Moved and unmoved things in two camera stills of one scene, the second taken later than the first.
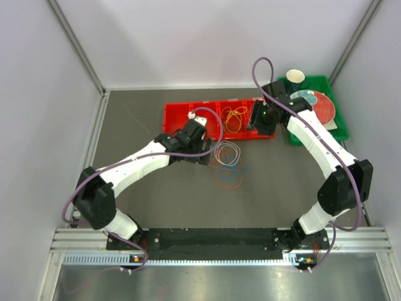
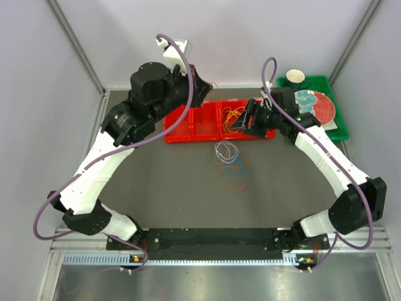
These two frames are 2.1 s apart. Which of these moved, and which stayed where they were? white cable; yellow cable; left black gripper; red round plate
Moved: left black gripper
Stayed: white cable; yellow cable; red round plate
